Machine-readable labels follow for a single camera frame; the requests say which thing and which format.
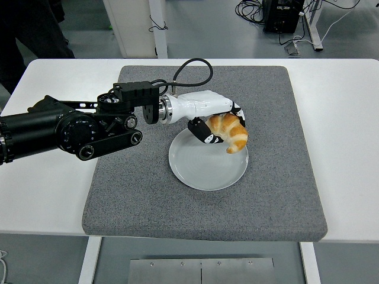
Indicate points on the white table leg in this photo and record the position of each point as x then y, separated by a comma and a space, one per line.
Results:
89, 260
311, 263

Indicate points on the golden croissant bread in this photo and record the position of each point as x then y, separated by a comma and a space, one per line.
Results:
234, 133

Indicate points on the white desk post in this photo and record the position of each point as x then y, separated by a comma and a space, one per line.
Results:
158, 38

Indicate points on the grey felt mat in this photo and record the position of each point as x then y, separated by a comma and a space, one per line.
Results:
207, 213

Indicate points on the clear plastic floor piece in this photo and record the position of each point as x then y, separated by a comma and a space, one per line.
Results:
292, 49

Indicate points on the black computer box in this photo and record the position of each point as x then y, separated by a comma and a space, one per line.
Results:
281, 14

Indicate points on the white desk leg with foot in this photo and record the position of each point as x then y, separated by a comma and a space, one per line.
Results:
314, 23

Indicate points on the white cabinet panel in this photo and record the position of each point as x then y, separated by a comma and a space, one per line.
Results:
133, 23

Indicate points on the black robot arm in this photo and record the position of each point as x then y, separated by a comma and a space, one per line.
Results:
44, 130

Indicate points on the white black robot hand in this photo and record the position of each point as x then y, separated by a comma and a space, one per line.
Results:
201, 103

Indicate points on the round grey plate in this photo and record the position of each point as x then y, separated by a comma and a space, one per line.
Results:
207, 171

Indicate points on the person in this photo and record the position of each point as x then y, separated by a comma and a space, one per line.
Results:
32, 26

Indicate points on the grey metal plate with screws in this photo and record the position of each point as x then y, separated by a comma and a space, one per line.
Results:
201, 270

